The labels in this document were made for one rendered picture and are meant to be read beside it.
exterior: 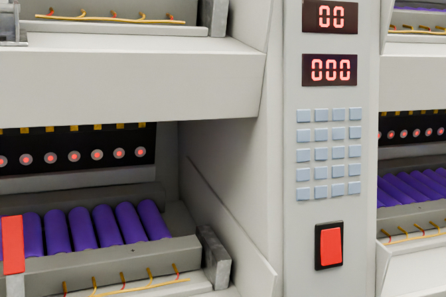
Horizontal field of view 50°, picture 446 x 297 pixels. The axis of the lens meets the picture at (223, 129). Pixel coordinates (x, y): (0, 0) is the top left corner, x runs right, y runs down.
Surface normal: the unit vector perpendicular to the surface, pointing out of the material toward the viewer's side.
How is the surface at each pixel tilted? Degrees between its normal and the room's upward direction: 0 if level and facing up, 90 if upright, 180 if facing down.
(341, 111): 90
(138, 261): 107
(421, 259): 17
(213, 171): 90
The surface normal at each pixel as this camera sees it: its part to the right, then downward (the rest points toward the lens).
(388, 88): 0.38, 0.36
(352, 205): 0.39, 0.08
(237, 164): -0.92, 0.05
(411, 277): 0.10, -0.93
